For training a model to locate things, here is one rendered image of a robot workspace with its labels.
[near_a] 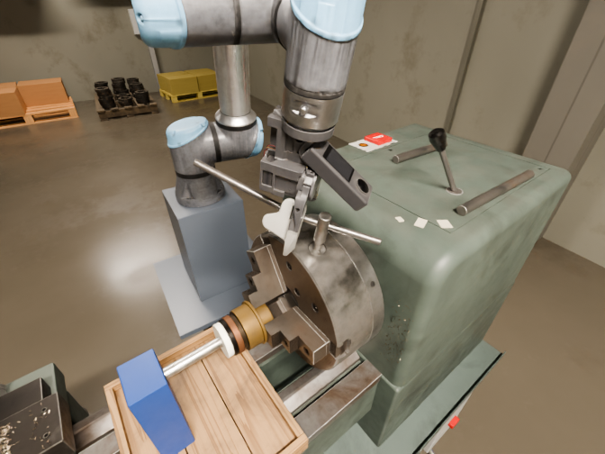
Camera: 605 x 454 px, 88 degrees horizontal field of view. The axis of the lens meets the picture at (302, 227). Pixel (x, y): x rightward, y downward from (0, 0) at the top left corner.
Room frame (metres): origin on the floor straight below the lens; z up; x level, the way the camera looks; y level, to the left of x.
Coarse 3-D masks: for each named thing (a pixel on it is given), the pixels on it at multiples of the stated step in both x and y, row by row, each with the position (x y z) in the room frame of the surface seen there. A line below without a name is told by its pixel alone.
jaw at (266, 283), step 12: (264, 240) 0.52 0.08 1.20; (252, 252) 0.47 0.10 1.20; (264, 252) 0.48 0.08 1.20; (252, 264) 0.48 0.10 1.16; (264, 264) 0.46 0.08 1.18; (276, 264) 0.47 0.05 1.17; (252, 276) 0.44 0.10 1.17; (264, 276) 0.45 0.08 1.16; (276, 276) 0.46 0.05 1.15; (252, 288) 0.44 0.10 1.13; (264, 288) 0.43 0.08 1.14; (276, 288) 0.44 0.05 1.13; (252, 300) 0.41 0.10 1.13; (264, 300) 0.42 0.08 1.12
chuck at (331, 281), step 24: (312, 240) 0.47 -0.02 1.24; (288, 264) 0.45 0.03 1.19; (312, 264) 0.41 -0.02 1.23; (336, 264) 0.42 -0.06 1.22; (288, 288) 0.50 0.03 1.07; (312, 288) 0.38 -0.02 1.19; (336, 288) 0.38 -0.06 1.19; (360, 288) 0.40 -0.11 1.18; (312, 312) 0.38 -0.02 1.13; (336, 312) 0.35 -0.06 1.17; (360, 312) 0.37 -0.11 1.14; (336, 336) 0.33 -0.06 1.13; (360, 336) 0.36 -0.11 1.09; (336, 360) 0.33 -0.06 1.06
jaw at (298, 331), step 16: (272, 320) 0.39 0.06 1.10; (288, 320) 0.39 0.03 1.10; (304, 320) 0.39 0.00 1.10; (272, 336) 0.35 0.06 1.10; (288, 336) 0.35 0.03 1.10; (304, 336) 0.35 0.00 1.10; (320, 336) 0.35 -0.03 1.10; (304, 352) 0.34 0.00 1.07; (320, 352) 0.33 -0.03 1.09; (336, 352) 0.33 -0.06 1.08
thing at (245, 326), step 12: (240, 312) 0.39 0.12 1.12; (252, 312) 0.39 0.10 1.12; (264, 312) 0.40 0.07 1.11; (228, 324) 0.36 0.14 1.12; (240, 324) 0.37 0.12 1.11; (252, 324) 0.37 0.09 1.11; (240, 336) 0.35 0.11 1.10; (252, 336) 0.35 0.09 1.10; (264, 336) 0.36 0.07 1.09; (240, 348) 0.34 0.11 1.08; (252, 348) 0.35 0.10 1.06
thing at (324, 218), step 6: (324, 216) 0.43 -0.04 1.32; (330, 216) 0.43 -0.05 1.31; (318, 222) 0.43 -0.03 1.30; (324, 222) 0.42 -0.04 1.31; (318, 228) 0.43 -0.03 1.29; (324, 228) 0.42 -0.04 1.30; (318, 234) 0.43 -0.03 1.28; (324, 234) 0.43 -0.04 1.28; (318, 240) 0.43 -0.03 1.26; (324, 240) 0.43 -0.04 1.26; (318, 246) 0.44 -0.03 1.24
